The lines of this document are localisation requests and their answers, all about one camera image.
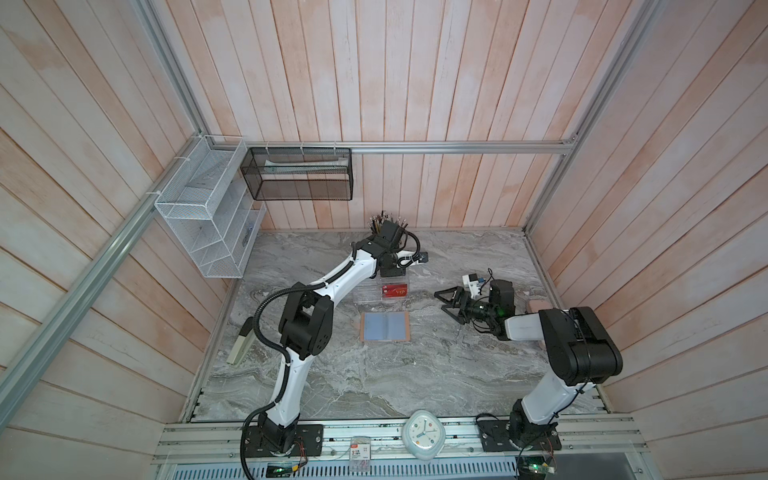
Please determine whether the red credit card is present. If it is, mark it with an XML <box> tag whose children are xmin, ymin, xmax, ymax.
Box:
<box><xmin>381</xmin><ymin>283</ymin><xmax>408</xmax><ymax>299</ymax></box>

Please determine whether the pink case on table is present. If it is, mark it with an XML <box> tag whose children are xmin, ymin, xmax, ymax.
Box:
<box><xmin>526</xmin><ymin>299</ymin><xmax>553</xmax><ymax>314</ymax></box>

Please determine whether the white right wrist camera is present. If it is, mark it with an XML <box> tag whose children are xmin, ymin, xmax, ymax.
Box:
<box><xmin>462</xmin><ymin>273</ymin><xmax>486</xmax><ymax>300</ymax></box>

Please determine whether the white wire mesh shelf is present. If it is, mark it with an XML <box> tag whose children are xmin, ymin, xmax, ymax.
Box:
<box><xmin>155</xmin><ymin>135</ymin><xmax>266</xmax><ymax>279</ymax></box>

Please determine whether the aluminium frame rail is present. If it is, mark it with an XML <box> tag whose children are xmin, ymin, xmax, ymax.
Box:
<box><xmin>206</xmin><ymin>140</ymin><xmax>577</xmax><ymax>156</ymax></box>

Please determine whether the small red white box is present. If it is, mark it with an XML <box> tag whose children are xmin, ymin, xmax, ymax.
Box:
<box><xmin>349</xmin><ymin>436</ymin><xmax>372</xmax><ymax>474</ymax></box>

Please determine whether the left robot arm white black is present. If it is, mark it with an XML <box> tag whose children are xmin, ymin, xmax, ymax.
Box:
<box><xmin>243</xmin><ymin>220</ymin><xmax>423</xmax><ymax>454</ymax></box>

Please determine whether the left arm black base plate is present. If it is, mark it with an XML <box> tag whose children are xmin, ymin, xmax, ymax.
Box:
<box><xmin>240</xmin><ymin>423</ymin><xmax>324</xmax><ymax>459</ymax></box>

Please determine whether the white analog clock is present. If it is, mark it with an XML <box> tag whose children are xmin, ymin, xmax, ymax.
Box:
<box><xmin>401</xmin><ymin>410</ymin><xmax>447</xmax><ymax>461</ymax></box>

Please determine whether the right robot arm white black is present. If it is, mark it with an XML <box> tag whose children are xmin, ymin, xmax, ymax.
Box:
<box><xmin>434</xmin><ymin>275</ymin><xmax>623</xmax><ymax>441</ymax></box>

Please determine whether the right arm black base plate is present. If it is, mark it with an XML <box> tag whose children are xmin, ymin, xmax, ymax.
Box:
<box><xmin>475</xmin><ymin>416</ymin><xmax>562</xmax><ymax>453</ymax></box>

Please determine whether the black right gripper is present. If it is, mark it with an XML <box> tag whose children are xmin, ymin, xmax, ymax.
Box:
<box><xmin>435</xmin><ymin>287</ymin><xmax>495</xmax><ymax>323</ymax></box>

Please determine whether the bundle of coloured pencils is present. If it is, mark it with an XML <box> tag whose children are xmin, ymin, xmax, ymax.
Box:
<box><xmin>370</xmin><ymin>210</ymin><xmax>408</xmax><ymax>234</ymax></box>

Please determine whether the left blue circuit board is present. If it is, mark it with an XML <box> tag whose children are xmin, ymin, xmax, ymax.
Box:
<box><xmin>265</xmin><ymin>464</ymin><xmax>301</xmax><ymax>478</ymax></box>

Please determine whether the black wire mesh basket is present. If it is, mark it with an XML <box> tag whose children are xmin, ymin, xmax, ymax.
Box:
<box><xmin>240</xmin><ymin>147</ymin><xmax>354</xmax><ymax>201</ymax></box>

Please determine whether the clear acrylic organizer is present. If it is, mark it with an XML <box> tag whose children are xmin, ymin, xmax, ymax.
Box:
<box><xmin>351</xmin><ymin>275</ymin><xmax>410</xmax><ymax>304</ymax></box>

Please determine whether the pink card holder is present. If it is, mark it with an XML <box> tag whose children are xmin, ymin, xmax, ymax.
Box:
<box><xmin>358</xmin><ymin>310</ymin><xmax>413</xmax><ymax>345</ymax></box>

